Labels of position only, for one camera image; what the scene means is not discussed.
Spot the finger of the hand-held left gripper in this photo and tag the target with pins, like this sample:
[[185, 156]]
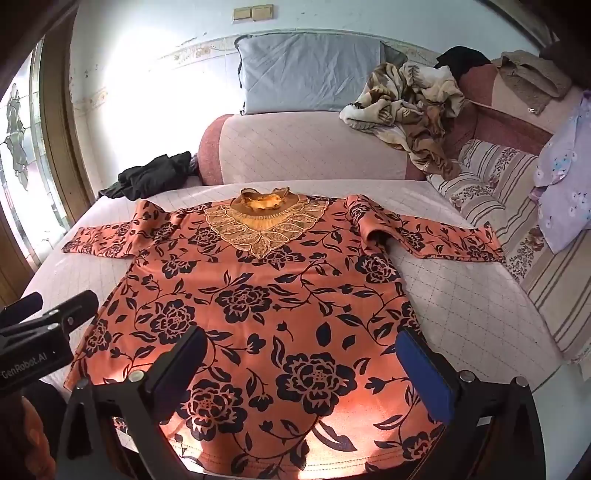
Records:
[[23, 308], [76, 308]]

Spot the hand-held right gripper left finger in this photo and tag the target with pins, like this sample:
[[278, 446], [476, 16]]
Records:
[[184, 367]]

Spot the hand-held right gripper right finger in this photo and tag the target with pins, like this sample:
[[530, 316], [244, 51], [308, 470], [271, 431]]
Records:
[[427, 383]]

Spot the orange floral shirt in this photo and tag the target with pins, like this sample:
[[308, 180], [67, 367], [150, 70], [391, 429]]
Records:
[[277, 295]]

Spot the person's left forearm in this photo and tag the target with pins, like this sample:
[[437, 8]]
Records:
[[34, 438]]

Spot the black clothes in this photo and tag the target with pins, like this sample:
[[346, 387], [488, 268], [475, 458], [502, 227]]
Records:
[[152, 175]]

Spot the pink quilted bed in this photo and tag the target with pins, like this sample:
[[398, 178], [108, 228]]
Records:
[[461, 300]]

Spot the stained glass window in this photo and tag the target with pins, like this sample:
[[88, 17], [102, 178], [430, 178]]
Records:
[[23, 152]]

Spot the striped floral quilt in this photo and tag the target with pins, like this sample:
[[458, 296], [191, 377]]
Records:
[[554, 286]]

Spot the striped floral pillow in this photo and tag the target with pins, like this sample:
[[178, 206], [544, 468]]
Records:
[[489, 180]]

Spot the purple floral garment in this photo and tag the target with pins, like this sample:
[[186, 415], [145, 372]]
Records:
[[565, 184]]

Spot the pink padded bolster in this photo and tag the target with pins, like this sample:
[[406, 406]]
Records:
[[300, 147], [498, 115]]

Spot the brown cream patterned blanket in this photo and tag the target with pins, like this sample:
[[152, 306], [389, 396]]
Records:
[[411, 110]]

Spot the grey pillow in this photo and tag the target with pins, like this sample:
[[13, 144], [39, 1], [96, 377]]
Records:
[[309, 76]]

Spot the black cloth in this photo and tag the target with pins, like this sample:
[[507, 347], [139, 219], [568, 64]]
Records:
[[461, 60]]

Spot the brown cloth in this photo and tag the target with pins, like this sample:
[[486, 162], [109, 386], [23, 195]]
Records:
[[535, 76]]

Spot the wooden window frame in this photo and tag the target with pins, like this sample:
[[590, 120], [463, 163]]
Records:
[[60, 115]]

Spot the beige wall switch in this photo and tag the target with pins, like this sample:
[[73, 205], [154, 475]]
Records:
[[242, 14], [262, 12]]

